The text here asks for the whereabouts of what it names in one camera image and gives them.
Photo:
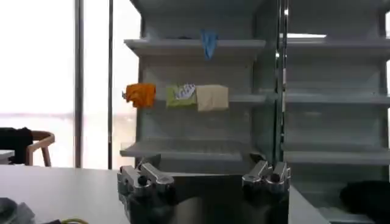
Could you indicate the grey shelf rack with clothes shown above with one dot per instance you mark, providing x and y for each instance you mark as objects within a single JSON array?
[{"x": 195, "y": 121}]

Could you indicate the empty grey shelf rack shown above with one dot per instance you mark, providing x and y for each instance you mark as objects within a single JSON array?
[{"x": 335, "y": 128}]

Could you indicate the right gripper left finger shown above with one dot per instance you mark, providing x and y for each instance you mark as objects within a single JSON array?
[{"x": 134, "y": 179}]

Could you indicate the grey printed t-shirt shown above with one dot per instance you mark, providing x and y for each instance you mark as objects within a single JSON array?
[{"x": 21, "y": 213}]

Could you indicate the grey window post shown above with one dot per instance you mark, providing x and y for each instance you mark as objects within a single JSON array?
[{"x": 79, "y": 91}]

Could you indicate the black window post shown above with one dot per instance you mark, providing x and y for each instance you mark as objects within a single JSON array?
[{"x": 110, "y": 91}]

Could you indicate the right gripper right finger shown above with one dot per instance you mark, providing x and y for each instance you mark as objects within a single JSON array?
[{"x": 274, "y": 179}]

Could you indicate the black bag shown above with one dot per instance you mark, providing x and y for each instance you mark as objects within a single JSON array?
[{"x": 365, "y": 198}]

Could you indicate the wooden chair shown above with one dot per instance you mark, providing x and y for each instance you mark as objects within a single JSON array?
[{"x": 42, "y": 143}]

